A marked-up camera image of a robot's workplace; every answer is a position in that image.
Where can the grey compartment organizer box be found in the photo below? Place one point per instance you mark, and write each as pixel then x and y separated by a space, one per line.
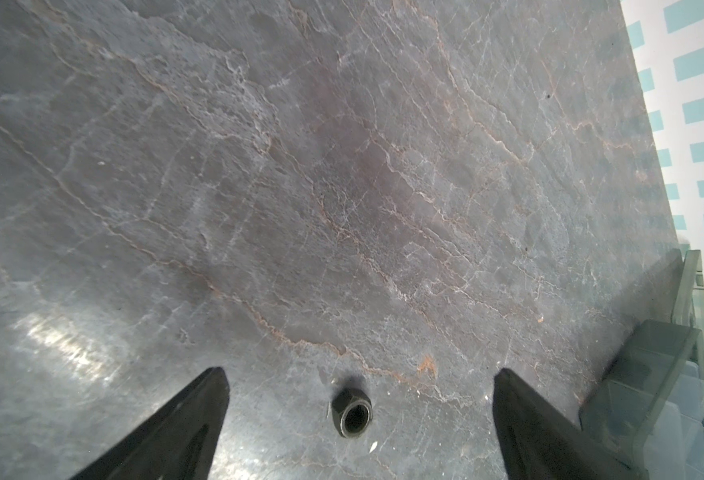
pixel 648 412

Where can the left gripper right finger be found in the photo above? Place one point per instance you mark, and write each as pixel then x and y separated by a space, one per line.
pixel 538 442

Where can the black nut upper left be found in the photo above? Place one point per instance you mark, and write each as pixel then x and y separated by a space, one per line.
pixel 352 412

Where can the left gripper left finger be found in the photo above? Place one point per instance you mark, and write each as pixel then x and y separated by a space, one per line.
pixel 178 441

